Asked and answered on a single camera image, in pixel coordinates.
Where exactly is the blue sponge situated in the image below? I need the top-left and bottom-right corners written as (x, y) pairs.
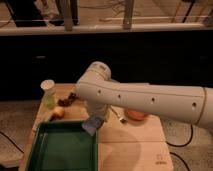
top-left (82, 115), bottom-right (103, 136)

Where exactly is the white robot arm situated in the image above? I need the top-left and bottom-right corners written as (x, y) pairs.
top-left (75, 61), bottom-right (213, 134)

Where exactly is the green plastic tray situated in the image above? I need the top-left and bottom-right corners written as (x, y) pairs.
top-left (25, 121), bottom-right (98, 171)

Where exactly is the metal fork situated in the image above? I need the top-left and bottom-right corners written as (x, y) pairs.
top-left (110, 107), bottom-right (127, 124)

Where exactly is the orange bowl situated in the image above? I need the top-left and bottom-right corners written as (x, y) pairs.
top-left (125, 110), bottom-right (148, 121)

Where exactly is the dark brown dried food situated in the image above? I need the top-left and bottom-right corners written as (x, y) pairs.
top-left (57, 93), bottom-right (77, 107)

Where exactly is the red apple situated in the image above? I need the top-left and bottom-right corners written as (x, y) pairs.
top-left (53, 106), bottom-right (65, 119)

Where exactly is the pale green plastic cup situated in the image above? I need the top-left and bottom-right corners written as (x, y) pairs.
top-left (42, 93), bottom-right (56, 110)

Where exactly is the white paper cup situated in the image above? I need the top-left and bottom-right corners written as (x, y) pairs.
top-left (40, 79), bottom-right (55, 94)

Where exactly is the black floor cable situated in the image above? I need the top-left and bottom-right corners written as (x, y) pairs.
top-left (165, 123), bottom-right (195, 171)

